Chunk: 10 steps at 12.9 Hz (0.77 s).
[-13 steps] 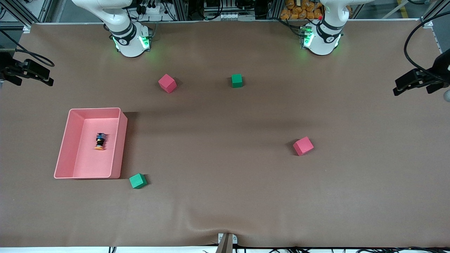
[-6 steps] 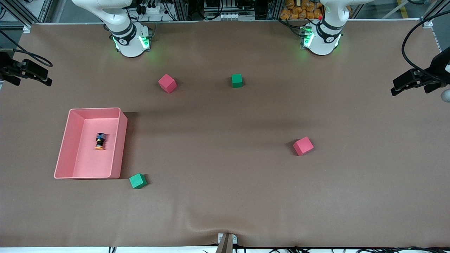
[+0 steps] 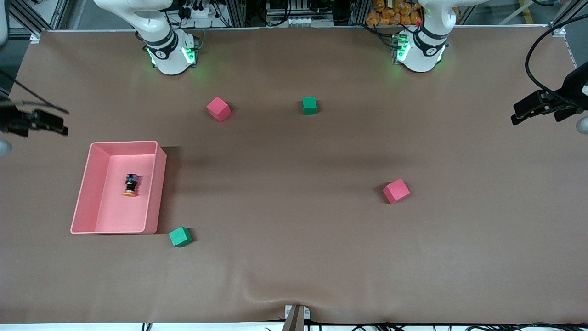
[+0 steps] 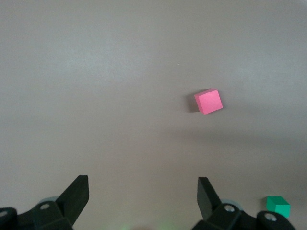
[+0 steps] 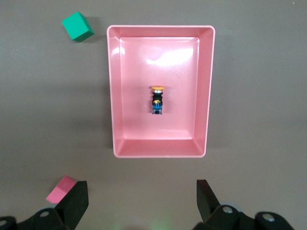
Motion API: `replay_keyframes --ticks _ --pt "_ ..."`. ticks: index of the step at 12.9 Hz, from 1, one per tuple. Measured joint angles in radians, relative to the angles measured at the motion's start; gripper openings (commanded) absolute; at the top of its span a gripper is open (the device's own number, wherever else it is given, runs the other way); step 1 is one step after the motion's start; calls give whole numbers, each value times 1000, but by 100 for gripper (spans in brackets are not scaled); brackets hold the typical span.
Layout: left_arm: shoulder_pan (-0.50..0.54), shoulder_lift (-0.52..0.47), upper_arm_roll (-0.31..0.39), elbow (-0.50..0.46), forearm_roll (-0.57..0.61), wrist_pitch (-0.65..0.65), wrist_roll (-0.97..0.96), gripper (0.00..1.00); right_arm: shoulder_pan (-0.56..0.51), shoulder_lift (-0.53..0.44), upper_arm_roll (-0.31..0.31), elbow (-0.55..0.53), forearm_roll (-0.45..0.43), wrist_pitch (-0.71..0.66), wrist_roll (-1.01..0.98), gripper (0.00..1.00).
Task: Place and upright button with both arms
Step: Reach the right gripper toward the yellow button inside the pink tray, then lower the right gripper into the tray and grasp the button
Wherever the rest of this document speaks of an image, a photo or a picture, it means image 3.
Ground pink plastic bin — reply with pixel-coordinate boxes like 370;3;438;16
70;141;167;235

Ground pink foam cube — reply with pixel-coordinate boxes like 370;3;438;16
206;97;231;123
383;178;411;205

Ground orange packets pile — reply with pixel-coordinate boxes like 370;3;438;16
366;0;424;26

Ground white power strip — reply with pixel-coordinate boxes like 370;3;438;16
183;2;217;19

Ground brown table mat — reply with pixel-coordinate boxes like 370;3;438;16
0;25;588;325

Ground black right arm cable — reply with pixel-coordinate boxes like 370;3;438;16
0;68;70;114

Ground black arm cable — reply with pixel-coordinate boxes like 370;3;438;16
0;68;70;114
525;15;588;101

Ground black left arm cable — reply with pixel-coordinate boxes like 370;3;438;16
525;15;588;101

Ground aluminium frame profile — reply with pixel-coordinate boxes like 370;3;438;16
549;0;588;36
8;0;69;38

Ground metal table edge bracket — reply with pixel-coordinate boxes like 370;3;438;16
283;305;311;331

